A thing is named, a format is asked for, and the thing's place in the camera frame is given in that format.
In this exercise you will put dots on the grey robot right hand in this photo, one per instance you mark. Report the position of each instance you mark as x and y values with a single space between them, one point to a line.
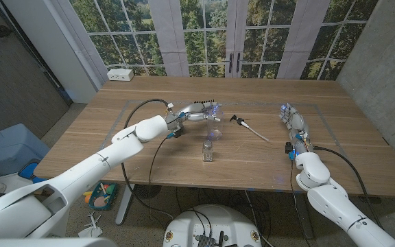
297 121

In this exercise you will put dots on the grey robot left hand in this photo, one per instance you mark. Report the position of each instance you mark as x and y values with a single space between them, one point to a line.
192 109

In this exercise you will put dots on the black nozzle with white tube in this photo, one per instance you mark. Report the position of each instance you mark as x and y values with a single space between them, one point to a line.
240 121

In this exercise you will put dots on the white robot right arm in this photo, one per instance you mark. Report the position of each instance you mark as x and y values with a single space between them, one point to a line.
328 199

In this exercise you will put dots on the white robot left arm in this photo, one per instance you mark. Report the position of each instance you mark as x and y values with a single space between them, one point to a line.
81 175

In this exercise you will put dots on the black toothed comb rack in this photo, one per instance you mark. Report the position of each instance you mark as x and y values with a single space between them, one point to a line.
204 102

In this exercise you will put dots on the small glass shaker jar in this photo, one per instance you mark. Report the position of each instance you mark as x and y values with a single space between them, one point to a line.
207 152

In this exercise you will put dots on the printed window backdrop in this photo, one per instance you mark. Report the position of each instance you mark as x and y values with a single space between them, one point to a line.
197 34

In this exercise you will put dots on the white power strip box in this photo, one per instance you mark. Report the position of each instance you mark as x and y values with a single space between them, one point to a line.
120 74

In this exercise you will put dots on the black round fan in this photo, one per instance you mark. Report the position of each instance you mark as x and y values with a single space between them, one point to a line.
147 192

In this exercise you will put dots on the metal table leg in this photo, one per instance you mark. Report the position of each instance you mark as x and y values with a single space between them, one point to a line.
123 206
300 219

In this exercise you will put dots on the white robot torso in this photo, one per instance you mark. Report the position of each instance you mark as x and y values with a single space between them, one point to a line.
214 219

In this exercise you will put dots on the teal toy basket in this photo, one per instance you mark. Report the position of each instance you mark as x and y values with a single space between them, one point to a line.
101 200

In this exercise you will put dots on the white toy airplane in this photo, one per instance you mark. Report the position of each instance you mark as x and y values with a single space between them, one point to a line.
91 228

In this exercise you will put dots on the blue flat floor item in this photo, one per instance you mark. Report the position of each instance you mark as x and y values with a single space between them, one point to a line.
29 171

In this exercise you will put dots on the dark wooden door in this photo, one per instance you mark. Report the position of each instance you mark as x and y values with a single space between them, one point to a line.
12 75

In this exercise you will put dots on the blue plastic bin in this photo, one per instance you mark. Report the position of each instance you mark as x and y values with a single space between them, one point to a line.
9 151

